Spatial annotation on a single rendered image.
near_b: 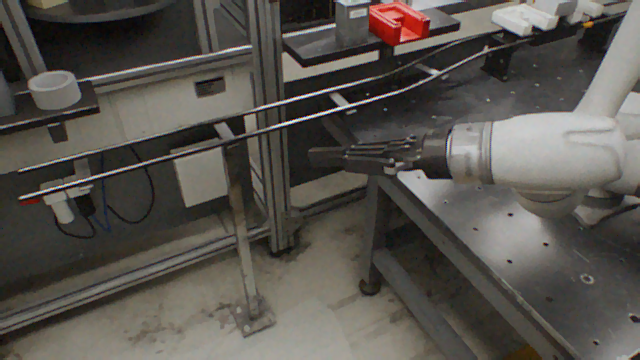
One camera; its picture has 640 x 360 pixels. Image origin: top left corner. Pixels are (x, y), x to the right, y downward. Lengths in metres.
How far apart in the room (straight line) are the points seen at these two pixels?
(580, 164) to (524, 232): 0.54
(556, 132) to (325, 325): 1.25
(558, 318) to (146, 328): 1.33
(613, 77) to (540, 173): 0.24
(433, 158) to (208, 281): 1.36
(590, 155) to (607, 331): 0.49
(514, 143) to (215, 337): 1.33
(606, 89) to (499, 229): 0.45
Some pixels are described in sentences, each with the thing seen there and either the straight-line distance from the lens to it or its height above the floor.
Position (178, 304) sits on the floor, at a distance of 1.87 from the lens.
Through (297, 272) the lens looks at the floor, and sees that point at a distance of 1.89.
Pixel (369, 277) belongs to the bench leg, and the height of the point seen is 0.11.
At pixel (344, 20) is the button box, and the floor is 0.99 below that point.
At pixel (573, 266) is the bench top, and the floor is 0.68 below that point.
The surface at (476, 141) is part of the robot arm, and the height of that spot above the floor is 1.10.
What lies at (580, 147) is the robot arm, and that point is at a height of 1.13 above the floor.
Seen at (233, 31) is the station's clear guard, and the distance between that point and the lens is 1.37.
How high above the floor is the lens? 1.47
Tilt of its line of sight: 40 degrees down
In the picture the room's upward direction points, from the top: straight up
